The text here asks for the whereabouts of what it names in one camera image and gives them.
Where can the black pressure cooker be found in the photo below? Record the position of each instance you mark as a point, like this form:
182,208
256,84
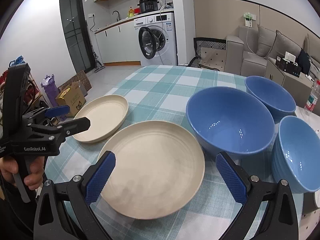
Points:
148,6

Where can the plastic water bottle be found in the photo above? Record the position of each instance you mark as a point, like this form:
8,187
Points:
313,98

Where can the black organizer box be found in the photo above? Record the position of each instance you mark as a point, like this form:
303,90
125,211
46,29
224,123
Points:
288,66

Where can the light blue ribbed bowl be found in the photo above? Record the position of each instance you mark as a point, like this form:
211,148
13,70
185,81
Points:
295,155

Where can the cardboard box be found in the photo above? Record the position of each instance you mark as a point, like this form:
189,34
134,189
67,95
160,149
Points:
73,97

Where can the patterned floor mat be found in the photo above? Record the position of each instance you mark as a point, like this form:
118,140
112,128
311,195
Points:
210,53

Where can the kitchen faucet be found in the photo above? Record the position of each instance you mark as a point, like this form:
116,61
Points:
116,15

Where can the grey cabinet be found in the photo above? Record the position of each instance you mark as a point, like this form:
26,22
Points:
299,87

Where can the grey sofa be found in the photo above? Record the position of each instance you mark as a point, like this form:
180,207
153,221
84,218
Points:
248,51

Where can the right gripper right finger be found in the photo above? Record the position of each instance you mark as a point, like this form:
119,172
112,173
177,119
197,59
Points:
279,220

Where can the yellow oil bottle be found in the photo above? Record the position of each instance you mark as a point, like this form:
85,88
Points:
131,12

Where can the beige plate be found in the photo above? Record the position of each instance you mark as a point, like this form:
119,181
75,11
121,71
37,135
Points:
159,168
106,115

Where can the white washing machine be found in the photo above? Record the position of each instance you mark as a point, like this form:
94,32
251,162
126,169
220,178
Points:
157,39

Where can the large dark blue bowl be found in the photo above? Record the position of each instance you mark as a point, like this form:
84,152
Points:
229,120

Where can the purple trash bag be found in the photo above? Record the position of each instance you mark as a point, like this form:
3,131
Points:
50,88

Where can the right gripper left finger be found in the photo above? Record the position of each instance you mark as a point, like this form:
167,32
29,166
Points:
63,210

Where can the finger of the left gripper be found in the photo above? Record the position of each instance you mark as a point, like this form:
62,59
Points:
57,111
76,126

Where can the person's left hand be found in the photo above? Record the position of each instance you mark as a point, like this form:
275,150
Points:
9,167

